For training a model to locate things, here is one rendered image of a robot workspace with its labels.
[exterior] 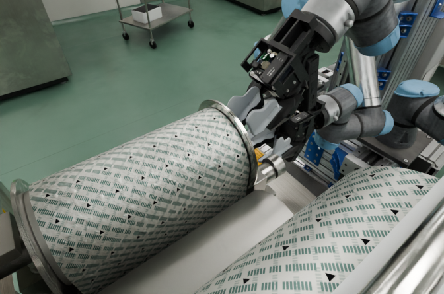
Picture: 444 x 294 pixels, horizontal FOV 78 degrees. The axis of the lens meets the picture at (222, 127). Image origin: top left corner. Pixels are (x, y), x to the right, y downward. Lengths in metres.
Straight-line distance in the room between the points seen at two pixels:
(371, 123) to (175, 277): 0.71
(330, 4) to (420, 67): 1.13
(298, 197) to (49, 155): 2.03
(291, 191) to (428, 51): 0.95
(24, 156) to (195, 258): 2.31
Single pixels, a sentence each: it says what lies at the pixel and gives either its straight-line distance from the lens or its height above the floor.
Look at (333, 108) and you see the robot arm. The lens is 0.73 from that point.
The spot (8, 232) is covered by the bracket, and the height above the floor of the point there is 1.29.
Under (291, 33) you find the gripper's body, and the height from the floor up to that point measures 1.39.
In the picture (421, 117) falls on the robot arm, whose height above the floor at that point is 0.99.
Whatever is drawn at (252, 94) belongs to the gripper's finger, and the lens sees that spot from 0.45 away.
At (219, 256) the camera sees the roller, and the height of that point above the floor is 1.23.
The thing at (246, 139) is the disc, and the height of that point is 1.30.
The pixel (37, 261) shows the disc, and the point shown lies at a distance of 0.32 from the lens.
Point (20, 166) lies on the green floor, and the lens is 2.52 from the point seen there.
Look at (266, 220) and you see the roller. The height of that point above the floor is 1.23.
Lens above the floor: 1.55
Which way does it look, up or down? 41 degrees down
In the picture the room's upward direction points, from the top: straight up
